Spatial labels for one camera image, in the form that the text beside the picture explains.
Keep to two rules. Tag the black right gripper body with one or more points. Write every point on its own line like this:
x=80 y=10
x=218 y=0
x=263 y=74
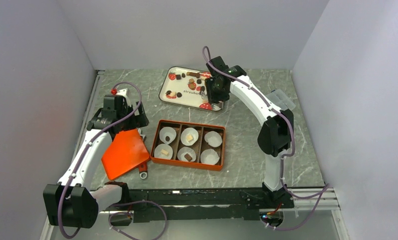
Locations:
x=214 y=91

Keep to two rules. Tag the white chocolate block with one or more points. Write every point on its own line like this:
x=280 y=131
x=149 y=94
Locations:
x=164 y=152

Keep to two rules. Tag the white chocolate cube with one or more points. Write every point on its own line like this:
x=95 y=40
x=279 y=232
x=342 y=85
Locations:
x=189 y=137

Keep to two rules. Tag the brown chocolate square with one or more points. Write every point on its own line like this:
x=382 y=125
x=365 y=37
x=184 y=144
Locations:
x=188 y=157

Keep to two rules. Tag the black slotted spatula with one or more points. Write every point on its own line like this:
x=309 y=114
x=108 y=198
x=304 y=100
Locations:
x=204 y=96

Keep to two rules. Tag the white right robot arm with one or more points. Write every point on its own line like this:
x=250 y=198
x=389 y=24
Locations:
x=276 y=137

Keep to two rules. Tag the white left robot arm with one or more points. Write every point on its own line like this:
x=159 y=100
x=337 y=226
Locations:
x=69 y=202

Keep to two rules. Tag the orange chocolate box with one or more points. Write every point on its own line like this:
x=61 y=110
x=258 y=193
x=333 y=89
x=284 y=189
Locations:
x=199 y=146

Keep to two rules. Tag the white paper cup back left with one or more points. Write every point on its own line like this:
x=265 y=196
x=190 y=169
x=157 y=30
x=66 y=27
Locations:
x=167 y=132

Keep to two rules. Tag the white paper cup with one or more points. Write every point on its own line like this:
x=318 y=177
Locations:
x=186 y=150
x=209 y=157
x=159 y=148
x=167 y=132
x=190 y=131
x=213 y=138

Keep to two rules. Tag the orange box lid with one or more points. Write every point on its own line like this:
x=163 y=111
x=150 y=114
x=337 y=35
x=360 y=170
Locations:
x=124 y=154

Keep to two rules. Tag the white strawberry tray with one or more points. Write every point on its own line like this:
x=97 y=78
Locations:
x=182 y=86

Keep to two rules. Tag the white paper cup front left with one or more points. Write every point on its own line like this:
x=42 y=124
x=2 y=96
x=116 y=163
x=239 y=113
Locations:
x=159 y=148

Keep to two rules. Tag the white paper cup back right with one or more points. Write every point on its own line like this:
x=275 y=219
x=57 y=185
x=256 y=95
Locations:
x=213 y=138

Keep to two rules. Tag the white paper cup back middle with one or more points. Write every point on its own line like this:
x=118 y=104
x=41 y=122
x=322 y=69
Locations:
x=190 y=131

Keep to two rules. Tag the white paper cup front middle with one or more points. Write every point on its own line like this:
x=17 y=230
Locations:
x=186 y=150

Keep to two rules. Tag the clear plastic compartment box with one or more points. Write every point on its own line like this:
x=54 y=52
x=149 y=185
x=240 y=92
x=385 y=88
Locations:
x=279 y=98

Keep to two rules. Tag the white paper cup front right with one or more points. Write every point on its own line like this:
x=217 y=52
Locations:
x=209 y=157

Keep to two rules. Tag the white bracket with red knob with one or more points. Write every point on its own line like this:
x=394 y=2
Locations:
x=122 y=92

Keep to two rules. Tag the red handled adjustable wrench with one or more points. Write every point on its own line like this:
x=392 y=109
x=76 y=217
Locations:
x=143 y=170

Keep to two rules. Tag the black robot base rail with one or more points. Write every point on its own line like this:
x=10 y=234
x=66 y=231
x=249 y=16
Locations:
x=248 y=203

